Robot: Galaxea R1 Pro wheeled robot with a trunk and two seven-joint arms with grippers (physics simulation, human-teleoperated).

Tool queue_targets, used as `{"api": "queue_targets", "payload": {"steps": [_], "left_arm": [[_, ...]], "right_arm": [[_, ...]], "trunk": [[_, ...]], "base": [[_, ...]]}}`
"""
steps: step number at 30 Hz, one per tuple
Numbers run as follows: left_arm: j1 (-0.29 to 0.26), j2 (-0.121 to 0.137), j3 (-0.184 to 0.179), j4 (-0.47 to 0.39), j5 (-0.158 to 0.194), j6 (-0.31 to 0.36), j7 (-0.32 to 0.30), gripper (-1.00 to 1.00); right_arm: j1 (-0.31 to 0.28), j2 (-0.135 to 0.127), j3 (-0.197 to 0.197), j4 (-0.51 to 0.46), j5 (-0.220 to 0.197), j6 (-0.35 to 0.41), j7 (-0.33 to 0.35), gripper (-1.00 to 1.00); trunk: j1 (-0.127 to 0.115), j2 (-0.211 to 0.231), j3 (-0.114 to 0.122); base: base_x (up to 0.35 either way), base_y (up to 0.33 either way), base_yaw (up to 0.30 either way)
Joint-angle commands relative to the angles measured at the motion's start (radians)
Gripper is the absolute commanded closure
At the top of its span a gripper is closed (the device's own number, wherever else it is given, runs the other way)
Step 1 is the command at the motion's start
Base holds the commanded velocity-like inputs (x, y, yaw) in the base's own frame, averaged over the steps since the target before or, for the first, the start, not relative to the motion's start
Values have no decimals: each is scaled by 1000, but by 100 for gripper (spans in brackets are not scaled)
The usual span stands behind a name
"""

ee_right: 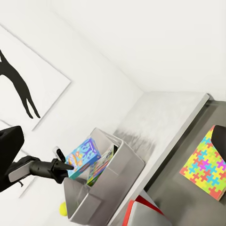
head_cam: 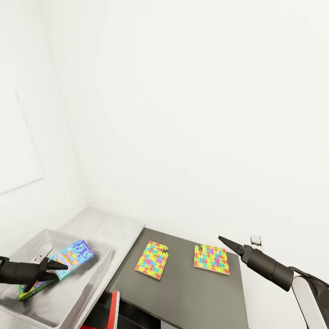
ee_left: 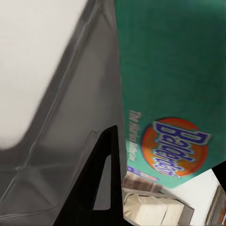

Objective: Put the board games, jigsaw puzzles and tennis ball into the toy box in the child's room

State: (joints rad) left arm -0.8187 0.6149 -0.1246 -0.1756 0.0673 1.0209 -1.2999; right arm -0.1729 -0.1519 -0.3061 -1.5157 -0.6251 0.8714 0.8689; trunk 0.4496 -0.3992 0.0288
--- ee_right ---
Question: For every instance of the board game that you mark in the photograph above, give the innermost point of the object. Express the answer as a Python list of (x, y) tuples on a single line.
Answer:
[(98, 167), (82, 157)]

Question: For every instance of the jigsaw puzzle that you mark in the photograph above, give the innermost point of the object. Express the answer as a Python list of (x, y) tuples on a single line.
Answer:
[(206, 168)]

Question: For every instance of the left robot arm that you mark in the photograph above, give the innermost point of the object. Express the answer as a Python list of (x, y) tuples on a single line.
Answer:
[(26, 165)]

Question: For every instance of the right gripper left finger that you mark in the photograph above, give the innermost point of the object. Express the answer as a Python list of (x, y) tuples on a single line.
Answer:
[(11, 141)]

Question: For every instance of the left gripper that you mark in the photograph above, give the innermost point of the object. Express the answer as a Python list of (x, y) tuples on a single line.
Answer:
[(54, 170)]

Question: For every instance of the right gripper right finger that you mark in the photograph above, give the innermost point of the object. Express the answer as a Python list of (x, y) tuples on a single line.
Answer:
[(218, 139)]

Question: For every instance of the tennis ball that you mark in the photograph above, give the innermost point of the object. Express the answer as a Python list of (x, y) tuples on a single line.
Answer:
[(63, 209)]

